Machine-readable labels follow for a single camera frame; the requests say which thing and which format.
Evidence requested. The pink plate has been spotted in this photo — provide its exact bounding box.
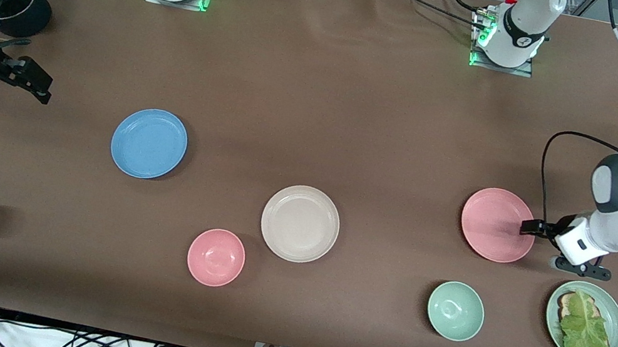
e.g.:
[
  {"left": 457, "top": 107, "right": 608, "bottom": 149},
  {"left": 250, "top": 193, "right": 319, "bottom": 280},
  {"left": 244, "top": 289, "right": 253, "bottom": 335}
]
[{"left": 455, "top": 183, "right": 543, "bottom": 268}]

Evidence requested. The blue plate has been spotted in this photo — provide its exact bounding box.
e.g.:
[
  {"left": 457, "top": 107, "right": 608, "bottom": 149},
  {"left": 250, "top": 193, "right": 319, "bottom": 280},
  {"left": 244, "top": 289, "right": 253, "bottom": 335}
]
[{"left": 106, "top": 102, "right": 193, "bottom": 186}]

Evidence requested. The toasted bread slice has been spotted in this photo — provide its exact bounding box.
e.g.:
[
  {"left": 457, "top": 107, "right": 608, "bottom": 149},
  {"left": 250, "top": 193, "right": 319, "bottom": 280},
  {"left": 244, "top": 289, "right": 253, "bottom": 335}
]
[{"left": 554, "top": 289, "right": 599, "bottom": 326}]

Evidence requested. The green plate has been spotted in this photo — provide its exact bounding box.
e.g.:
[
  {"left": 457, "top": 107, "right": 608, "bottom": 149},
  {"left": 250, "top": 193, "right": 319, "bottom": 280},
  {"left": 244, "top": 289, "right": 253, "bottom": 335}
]
[{"left": 539, "top": 276, "right": 618, "bottom": 347}]

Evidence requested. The green lettuce leaf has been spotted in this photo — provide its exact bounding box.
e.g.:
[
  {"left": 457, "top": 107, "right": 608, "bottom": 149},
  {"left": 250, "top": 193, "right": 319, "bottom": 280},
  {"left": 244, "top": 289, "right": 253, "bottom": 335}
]
[{"left": 555, "top": 287, "right": 618, "bottom": 347}]

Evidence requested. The green bowl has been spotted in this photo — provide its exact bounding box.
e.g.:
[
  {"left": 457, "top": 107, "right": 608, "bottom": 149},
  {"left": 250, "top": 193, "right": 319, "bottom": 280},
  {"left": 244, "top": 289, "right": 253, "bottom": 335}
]
[{"left": 422, "top": 277, "right": 490, "bottom": 346}]

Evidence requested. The beige plate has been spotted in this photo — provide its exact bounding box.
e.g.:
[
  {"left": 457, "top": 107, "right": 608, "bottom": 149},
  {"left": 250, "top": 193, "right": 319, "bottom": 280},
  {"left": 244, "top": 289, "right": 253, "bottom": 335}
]
[{"left": 255, "top": 179, "right": 346, "bottom": 269}]

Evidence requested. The pink bowl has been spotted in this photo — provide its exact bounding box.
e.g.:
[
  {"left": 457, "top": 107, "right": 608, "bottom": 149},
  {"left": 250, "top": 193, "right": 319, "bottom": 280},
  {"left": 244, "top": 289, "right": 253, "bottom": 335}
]
[{"left": 182, "top": 224, "right": 250, "bottom": 292}]

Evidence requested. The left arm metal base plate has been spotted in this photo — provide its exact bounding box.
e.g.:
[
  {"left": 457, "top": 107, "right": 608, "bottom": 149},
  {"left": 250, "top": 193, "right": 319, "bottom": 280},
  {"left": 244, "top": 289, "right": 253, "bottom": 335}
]
[{"left": 466, "top": 9, "right": 543, "bottom": 79}]

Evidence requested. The black base power cable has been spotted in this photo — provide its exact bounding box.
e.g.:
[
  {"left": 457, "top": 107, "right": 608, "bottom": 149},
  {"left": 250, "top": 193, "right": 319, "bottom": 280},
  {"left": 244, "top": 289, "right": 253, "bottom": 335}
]
[
  {"left": 432, "top": 0, "right": 493, "bottom": 19},
  {"left": 373, "top": 0, "right": 493, "bottom": 33}
]

